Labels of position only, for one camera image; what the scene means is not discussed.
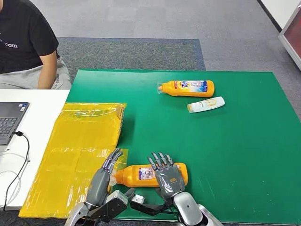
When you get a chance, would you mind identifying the dark grey carpet rug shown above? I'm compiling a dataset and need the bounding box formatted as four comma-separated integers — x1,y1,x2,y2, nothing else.
56,37,206,83

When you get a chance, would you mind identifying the orange detergent bottle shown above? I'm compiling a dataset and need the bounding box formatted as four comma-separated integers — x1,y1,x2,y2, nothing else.
157,80,215,98
109,162,189,188

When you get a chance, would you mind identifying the green table mat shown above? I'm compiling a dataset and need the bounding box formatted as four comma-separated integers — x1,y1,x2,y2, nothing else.
66,69,301,225

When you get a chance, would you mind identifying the white framed board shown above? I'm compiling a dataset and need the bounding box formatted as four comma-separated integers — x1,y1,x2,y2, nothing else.
278,3,301,71

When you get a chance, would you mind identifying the person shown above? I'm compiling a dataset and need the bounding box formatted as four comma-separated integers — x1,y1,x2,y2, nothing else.
0,0,72,90

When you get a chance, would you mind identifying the white cable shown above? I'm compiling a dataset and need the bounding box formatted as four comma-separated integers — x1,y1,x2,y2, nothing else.
0,152,30,207

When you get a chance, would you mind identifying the grey laptop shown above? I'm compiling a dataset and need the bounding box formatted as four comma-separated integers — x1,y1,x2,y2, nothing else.
0,102,30,146

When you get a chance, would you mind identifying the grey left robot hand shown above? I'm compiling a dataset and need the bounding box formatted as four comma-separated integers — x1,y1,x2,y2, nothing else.
84,147,124,207

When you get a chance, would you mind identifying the black laptop cable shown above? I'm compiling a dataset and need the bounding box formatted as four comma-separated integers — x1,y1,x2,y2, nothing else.
3,131,30,211

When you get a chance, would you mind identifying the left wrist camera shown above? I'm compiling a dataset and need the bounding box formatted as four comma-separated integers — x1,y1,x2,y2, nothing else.
89,188,136,223

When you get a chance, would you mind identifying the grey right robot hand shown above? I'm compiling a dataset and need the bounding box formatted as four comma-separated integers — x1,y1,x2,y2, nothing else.
147,152,186,203

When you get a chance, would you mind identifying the yellow plastic-wrapped flat box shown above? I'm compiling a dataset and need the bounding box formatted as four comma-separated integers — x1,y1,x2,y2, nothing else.
18,102,128,219

